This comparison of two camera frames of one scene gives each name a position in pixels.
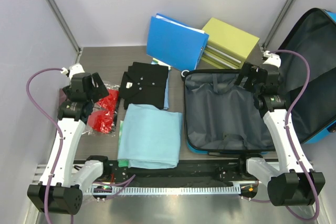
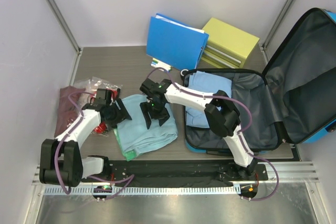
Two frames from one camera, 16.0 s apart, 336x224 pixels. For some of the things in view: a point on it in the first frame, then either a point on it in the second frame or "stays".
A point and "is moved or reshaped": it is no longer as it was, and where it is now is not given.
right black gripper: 252,71 → 154,115
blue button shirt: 166,93 is moved or reshaped
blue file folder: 175,43 stays
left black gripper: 102,91 → 113,124
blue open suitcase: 220,116 stays
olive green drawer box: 227,45 stays
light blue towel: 150,138 is moved or reshaped
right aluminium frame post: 285,11 stays
